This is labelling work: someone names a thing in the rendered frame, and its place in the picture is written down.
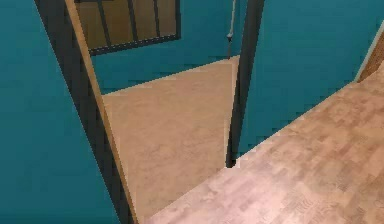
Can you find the pale floor lamp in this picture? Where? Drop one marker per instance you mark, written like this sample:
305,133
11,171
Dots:
231,26

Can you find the black framed window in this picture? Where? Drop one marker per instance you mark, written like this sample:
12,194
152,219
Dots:
133,23

